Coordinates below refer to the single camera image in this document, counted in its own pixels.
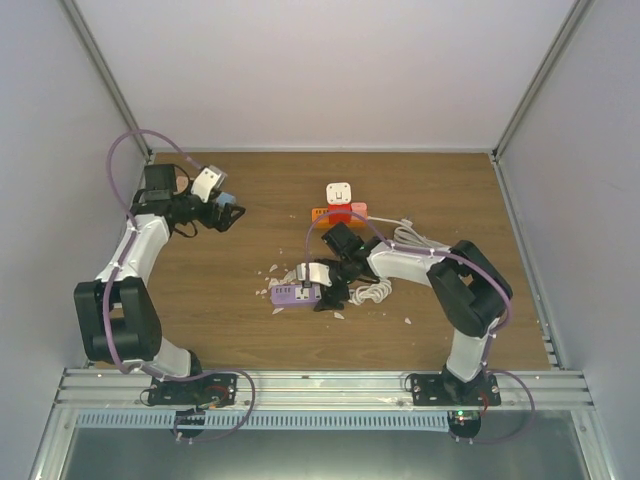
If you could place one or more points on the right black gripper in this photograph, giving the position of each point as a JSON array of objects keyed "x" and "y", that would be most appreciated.
[{"x": 330, "y": 298}]

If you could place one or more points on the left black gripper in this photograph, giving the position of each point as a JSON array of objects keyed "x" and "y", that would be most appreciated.
[{"x": 211, "y": 221}]

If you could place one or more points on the light blue usb charger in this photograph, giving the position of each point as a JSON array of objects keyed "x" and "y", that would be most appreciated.
[{"x": 225, "y": 198}]

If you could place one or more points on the purple power strip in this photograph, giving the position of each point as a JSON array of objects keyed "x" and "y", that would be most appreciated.
[{"x": 284, "y": 296}]

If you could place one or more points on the peach cube power adapter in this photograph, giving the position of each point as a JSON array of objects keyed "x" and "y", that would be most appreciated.
[{"x": 183, "y": 184}]

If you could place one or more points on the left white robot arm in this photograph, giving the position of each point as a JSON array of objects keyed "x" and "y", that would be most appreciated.
[{"x": 118, "y": 322}]

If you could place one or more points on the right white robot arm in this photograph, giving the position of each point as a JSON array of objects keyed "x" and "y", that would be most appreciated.
[{"x": 474, "y": 297}]

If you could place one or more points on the red plug adapter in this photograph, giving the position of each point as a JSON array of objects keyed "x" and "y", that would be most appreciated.
[{"x": 339, "y": 213}]

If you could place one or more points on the pink plug adapter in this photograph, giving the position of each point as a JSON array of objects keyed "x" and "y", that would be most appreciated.
[{"x": 360, "y": 212}]

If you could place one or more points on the white square plug adapter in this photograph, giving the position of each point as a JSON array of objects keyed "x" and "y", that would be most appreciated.
[{"x": 338, "y": 193}]

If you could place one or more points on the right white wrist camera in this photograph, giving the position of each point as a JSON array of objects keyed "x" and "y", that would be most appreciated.
[{"x": 313, "y": 273}]

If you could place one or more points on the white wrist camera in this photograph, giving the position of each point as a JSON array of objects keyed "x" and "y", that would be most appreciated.
[
  {"x": 207, "y": 181},
  {"x": 313, "y": 273}
]

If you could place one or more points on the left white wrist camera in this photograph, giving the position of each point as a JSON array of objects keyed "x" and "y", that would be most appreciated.
[{"x": 207, "y": 181}]

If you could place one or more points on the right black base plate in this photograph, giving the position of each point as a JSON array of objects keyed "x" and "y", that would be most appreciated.
[{"x": 445, "y": 389}]

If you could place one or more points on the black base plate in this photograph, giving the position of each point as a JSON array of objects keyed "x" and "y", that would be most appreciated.
[
  {"x": 445, "y": 389},
  {"x": 213, "y": 391}
]

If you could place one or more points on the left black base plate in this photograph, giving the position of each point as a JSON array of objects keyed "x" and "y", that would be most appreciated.
[{"x": 213, "y": 391}]

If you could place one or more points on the grey slotted cable duct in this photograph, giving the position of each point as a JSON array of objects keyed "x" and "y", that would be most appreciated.
[{"x": 278, "y": 420}]

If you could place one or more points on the aluminium front rail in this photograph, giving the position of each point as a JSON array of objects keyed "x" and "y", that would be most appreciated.
[{"x": 329, "y": 391}]

